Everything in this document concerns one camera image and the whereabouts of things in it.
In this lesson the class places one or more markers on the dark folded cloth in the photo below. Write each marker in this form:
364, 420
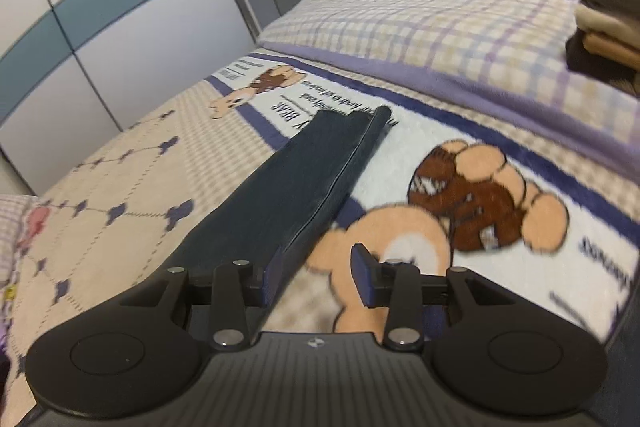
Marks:
577, 54

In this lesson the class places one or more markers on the purple checked quilt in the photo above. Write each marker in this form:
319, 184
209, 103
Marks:
440, 27

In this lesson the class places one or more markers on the cream folded cloth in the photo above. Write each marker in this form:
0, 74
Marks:
607, 21

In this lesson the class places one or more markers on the beige bear printed blanket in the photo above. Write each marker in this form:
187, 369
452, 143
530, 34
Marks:
150, 187

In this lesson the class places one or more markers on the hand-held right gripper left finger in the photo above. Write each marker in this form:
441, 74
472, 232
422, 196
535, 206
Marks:
256, 289

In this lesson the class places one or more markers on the striped pillow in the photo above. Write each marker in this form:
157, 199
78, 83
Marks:
17, 247

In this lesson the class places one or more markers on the white and teal wardrobe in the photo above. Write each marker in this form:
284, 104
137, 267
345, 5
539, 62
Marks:
100, 32

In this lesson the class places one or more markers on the dark blue jeans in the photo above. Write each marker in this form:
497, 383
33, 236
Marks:
300, 167

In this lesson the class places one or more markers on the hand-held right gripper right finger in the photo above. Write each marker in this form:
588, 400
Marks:
361, 277

